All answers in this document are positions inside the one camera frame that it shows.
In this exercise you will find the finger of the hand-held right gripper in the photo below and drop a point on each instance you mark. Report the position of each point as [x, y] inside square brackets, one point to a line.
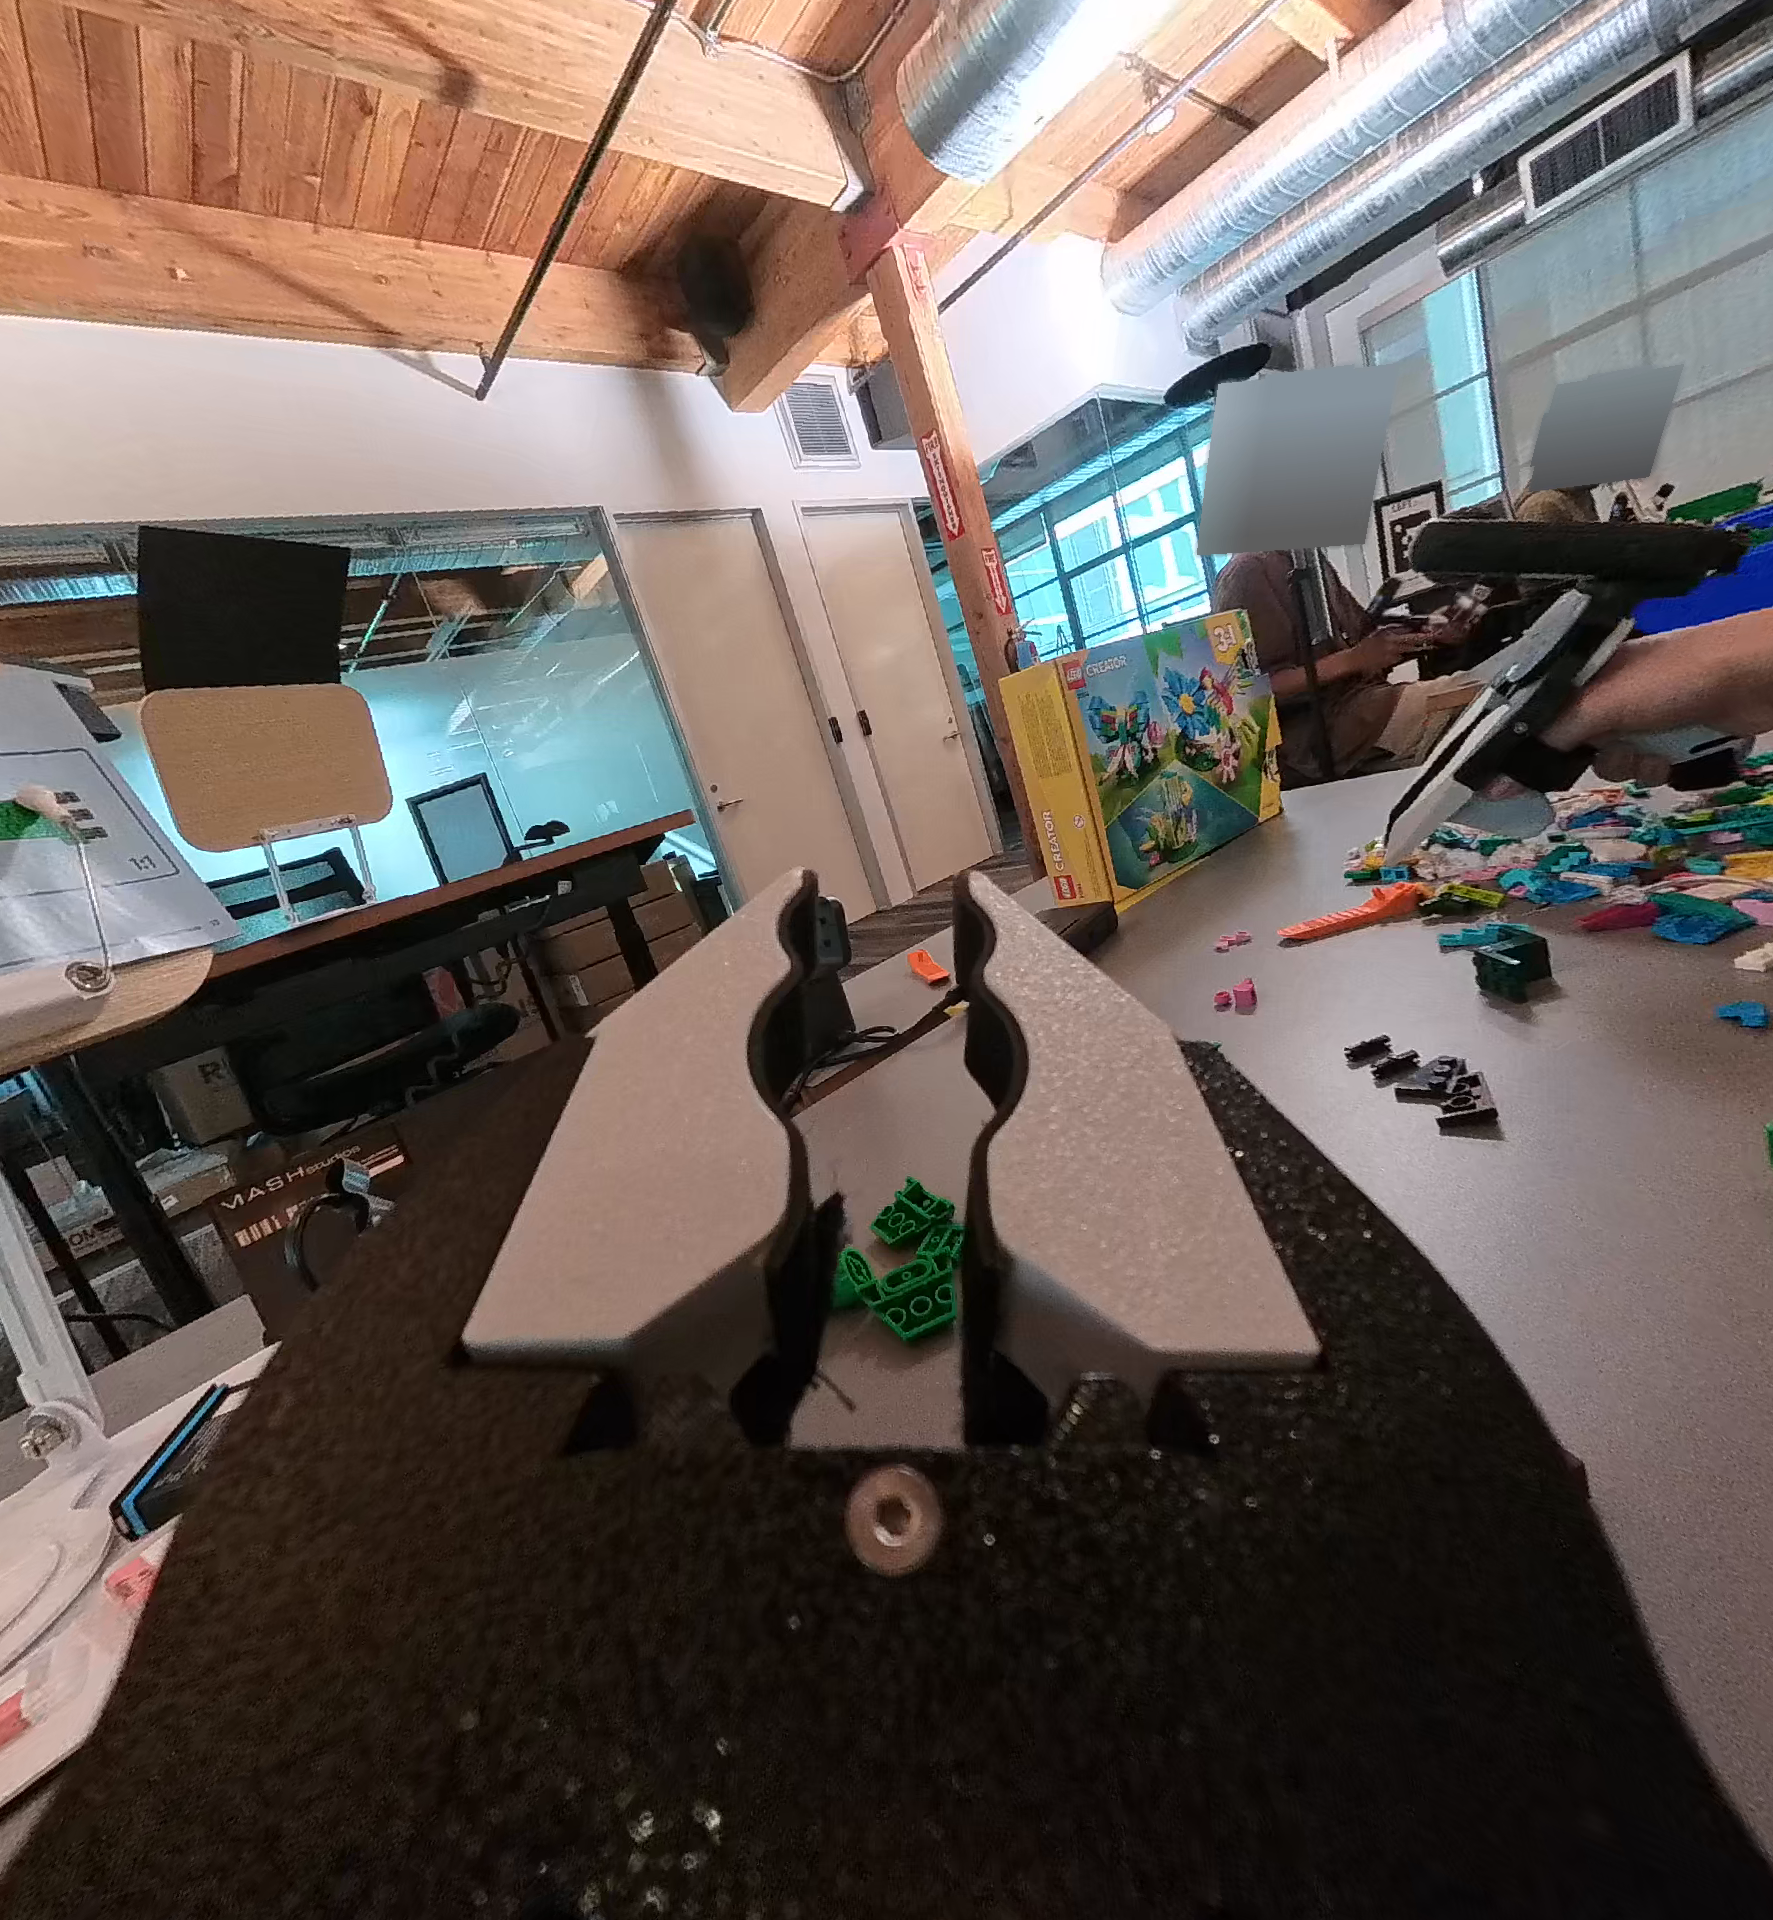
[1501, 803]
[1484, 703]

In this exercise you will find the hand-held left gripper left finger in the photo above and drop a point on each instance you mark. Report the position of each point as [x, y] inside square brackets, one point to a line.
[629, 1141]

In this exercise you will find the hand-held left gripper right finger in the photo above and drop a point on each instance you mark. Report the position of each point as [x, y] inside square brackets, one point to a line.
[1141, 1141]

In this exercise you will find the pile of colourful bricks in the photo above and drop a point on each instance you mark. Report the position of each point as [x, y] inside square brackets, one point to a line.
[1651, 858]

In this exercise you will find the long dark wood desk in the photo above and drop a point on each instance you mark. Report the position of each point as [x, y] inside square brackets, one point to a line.
[449, 885]

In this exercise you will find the person's right hand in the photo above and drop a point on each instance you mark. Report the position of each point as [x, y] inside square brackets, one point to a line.
[1651, 696]

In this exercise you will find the teal brick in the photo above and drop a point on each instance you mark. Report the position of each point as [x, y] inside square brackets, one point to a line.
[1470, 938]

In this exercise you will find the dark green brick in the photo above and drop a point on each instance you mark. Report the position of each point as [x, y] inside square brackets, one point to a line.
[1512, 971]

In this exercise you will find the printed marker tag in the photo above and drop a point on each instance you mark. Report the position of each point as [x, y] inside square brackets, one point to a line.
[1406, 530]

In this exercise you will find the orange brick separator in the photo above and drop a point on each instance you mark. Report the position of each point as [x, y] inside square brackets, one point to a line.
[1354, 911]

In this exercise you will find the stack of cardboard boxes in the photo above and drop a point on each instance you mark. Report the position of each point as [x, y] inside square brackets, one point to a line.
[610, 932]

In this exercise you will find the black hard case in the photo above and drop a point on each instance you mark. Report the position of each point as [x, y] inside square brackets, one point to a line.
[1081, 921]

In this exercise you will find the black pin brick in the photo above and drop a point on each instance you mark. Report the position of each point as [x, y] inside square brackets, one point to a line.
[1395, 1066]
[1370, 1048]

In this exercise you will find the pile of green bricks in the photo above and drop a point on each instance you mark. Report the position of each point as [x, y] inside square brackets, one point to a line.
[909, 1270]

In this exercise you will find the black office chair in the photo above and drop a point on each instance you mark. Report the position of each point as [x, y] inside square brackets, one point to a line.
[378, 1050]

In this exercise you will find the small orange piece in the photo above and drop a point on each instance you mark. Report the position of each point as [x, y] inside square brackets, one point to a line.
[927, 966]

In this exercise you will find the black wedge plate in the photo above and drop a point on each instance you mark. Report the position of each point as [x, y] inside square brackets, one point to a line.
[1444, 1076]
[1470, 1109]

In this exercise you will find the colourful toy box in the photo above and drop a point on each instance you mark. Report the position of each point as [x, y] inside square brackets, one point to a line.
[1173, 750]

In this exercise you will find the dark cardboard box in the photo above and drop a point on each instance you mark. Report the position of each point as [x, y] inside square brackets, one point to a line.
[319, 1201]

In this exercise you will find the small blue brick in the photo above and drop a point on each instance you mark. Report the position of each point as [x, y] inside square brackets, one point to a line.
[1742, 1014]

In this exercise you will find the black monitor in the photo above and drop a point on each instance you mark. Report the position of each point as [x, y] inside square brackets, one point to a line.
[456, 830]

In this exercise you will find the long silver air ducts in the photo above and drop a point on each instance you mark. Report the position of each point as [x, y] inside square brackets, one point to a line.
[1427, 183]

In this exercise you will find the black floor lamp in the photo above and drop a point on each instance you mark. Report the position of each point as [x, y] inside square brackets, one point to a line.
[1218, 378]

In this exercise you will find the ceiling vent grille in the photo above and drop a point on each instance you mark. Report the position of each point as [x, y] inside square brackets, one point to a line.
[1608, 134]

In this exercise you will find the white door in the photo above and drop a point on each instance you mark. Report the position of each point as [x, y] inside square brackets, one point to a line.
[737, 703]
[901, 689]

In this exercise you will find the wood panel book stand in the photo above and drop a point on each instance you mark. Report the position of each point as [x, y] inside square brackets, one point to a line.
[262, 767]

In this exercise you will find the black battery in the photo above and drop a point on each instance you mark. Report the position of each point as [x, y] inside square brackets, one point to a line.
[172, 1460]

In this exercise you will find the black square panel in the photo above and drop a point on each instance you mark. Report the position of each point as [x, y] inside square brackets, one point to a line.
[241, 608]

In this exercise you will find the instruction booklet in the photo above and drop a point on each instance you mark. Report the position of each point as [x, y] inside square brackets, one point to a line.
[32, 840]

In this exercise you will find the dark ceiling speaker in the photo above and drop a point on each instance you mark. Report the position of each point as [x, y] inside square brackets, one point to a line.
[711, 301]

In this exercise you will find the black ceiling rod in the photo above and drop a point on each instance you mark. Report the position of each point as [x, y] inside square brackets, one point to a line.
[577, 196]

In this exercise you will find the black cube camera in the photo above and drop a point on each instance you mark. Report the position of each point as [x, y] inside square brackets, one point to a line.
[830, 938]

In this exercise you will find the wooden post with red signs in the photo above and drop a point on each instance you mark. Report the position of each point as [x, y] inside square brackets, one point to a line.
[962, 572]

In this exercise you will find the wall vent grille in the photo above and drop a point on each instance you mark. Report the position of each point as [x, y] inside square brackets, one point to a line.
[819, 418]

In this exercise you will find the wide silver air duct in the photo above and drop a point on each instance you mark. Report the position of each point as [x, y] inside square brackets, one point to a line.
[990, 77]

